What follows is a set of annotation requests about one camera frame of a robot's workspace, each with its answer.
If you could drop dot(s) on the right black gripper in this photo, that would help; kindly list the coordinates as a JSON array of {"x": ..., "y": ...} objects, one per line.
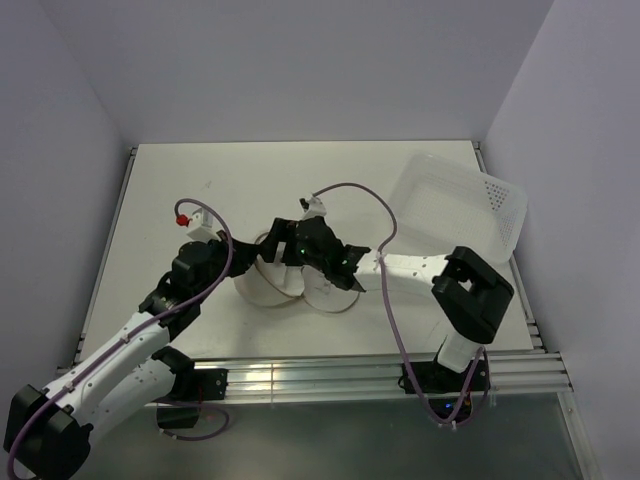
[{"x": 283, "y": 230}]

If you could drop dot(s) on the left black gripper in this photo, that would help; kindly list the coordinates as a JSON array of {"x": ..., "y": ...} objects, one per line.
[{"x": 246, "y": 254}]

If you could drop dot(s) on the white garment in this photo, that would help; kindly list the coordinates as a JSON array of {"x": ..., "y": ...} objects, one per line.
[{"x": 287, "y": 280}]

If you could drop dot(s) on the white mesh laundry bag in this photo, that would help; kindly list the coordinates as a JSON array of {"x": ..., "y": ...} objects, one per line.
[{"x": 319, "y": 293}]

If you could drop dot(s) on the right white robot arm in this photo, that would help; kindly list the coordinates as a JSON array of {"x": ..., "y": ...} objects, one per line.
[{"x": 473, "y": 296}]

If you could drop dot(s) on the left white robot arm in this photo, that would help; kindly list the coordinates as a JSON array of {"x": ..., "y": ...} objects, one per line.
[{"x": 51, "y": 430}]

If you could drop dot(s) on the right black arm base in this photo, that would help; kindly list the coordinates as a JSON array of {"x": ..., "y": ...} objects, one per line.
[{"x": 451, "y": 399}]

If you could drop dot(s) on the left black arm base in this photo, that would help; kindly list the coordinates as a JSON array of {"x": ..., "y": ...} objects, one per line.
[{"x": 193, "y": 400}]

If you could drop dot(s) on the clear plastic perforated basket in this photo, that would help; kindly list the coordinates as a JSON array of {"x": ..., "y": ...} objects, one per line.
[{"x": 446, "y": 204}]

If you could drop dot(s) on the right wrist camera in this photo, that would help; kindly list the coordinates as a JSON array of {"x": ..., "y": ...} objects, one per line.
[{"x": 312, "y": 207}]

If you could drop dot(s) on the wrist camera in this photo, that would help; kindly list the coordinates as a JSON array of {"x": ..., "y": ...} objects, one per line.
[
  {"x": 312, "y": 207},
  {"x": 199, "y": 225}
]

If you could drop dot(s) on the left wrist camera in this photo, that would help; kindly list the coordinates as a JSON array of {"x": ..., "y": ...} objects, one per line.
[{"x": 199, "y": 225}]

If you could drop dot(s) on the aluminium rail frame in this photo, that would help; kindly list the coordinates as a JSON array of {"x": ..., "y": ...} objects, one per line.
[{"x": 295, "y": 353}]

